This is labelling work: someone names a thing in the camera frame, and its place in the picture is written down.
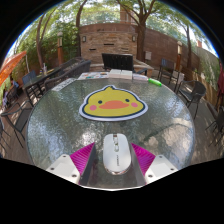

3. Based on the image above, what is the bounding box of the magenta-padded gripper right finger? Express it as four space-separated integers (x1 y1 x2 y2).
129 142 179 187

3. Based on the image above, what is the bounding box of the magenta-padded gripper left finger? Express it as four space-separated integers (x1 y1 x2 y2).
45 142 98 187

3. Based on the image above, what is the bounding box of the white computer mouse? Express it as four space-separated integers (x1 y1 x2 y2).
102 133 133 176

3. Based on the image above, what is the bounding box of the yellow duck mouse pad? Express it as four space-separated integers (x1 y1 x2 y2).
78 84 149 122

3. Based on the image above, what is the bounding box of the black metal mesh chair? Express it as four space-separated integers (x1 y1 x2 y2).
0 101 34 149

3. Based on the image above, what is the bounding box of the white number plate sign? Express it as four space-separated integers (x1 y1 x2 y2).
51 77 78 93

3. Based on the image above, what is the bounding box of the green rectangular block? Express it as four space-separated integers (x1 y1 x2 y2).
147 77 163 88

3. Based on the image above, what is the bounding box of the small blue-white booklet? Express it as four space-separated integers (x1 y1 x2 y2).
132 73 149 82

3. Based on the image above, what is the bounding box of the black metal patio chair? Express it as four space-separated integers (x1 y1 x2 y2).
204 106 224 148

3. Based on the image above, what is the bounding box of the colourful printed leaflet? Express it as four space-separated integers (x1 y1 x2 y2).
77 71 110 81

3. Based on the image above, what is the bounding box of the dark wicker patio chair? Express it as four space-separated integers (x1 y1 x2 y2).
176 79 208 119

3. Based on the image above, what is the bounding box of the dark wicker armchair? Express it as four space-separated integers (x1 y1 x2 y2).
43 59 92 92

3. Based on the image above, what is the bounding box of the open white book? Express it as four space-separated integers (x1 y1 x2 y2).
108 68 134 80

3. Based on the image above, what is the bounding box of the dark round patio table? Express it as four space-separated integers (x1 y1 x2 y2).
22 68 63 108

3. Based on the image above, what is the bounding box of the blue metal chair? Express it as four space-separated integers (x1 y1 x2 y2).
157 58 181 93

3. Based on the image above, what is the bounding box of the blue patio chair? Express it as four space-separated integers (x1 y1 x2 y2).
21 69 38 86

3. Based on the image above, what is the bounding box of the black slatted bench chair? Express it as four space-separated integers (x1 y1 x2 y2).
101 52 148 75

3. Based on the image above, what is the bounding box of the closed red umbrella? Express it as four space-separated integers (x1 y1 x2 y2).
217 63 224 108

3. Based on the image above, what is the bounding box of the orange patio umbrella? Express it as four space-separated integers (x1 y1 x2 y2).
0 50 28 87

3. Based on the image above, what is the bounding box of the wooden lamp post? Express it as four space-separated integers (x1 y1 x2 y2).
175 40 184 72
56 31 65 67

